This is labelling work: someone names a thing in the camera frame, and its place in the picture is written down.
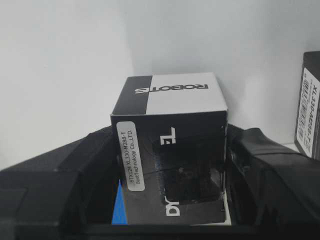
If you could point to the blue table cloth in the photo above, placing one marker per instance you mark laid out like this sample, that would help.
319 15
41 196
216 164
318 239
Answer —
119 216

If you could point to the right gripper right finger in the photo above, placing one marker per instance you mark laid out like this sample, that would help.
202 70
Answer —
271 188

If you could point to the white base board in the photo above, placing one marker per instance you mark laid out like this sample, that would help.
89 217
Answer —
63 63

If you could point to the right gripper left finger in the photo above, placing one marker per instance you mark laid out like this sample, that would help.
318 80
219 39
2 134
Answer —
59 193

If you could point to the black Dynamixel box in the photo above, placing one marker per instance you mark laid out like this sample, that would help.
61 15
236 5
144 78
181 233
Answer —
170 134

